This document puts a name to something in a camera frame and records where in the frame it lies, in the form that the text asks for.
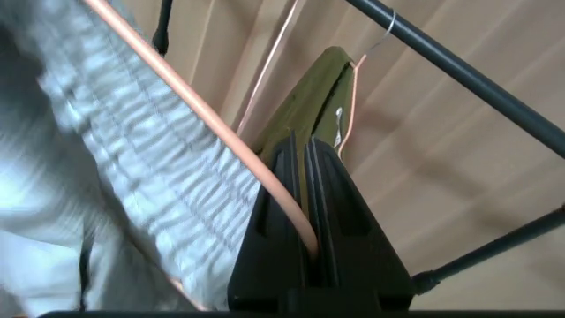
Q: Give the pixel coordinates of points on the pink clothes hanger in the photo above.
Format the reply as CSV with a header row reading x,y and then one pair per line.
x,y
353,101
212,119

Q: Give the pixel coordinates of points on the black clothes rack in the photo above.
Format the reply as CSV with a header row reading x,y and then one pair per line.
x,y
463,73

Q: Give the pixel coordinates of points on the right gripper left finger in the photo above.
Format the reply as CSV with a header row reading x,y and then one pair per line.
x,y
265,274

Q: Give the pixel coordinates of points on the pale grey garment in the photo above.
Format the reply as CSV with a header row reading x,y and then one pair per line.
x,y
132,154

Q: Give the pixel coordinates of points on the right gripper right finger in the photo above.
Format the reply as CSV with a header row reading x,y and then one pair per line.
x,y
362,265

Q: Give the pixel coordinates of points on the green printed shirt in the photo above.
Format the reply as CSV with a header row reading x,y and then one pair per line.
x,y
304,110

